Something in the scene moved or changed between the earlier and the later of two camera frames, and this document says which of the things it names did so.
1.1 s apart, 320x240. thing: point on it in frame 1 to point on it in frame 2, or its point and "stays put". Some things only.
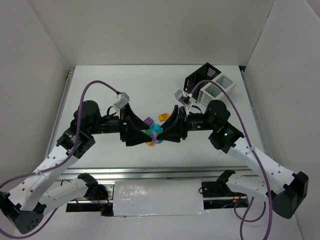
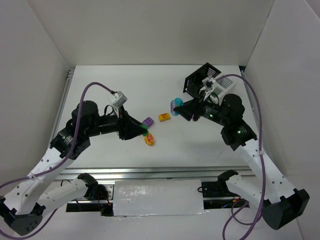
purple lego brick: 149,120 stays put
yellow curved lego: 163,117 stays put
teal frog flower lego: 155,129 to 175,103
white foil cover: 158,197 stays put
